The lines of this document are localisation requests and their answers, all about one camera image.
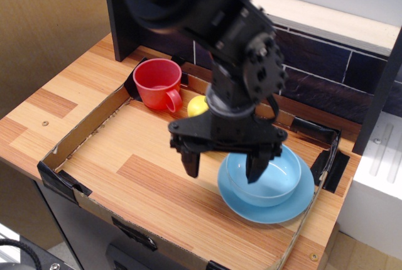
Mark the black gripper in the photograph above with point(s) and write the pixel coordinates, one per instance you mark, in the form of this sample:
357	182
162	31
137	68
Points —
230	128

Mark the light blue bowl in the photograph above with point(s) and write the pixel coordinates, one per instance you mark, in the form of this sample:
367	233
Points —
277	183

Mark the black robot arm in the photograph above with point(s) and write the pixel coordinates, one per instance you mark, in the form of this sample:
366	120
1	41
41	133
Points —
247	70

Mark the light blue plate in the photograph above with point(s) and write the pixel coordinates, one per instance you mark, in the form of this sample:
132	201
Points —
291	208

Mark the yellow toy bell pepper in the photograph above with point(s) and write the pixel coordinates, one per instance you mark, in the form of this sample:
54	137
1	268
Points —
197	106

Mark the cardboard tray border with tape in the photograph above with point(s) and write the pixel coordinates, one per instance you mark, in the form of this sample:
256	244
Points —
123	200

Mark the red plastic cup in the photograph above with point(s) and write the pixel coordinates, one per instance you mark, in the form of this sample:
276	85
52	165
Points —
158	83

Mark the wooden shelf with tile backsplash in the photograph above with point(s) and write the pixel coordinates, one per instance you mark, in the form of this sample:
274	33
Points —
328	75

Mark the white appliance at right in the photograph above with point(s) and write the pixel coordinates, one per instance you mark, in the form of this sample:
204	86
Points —
371	212

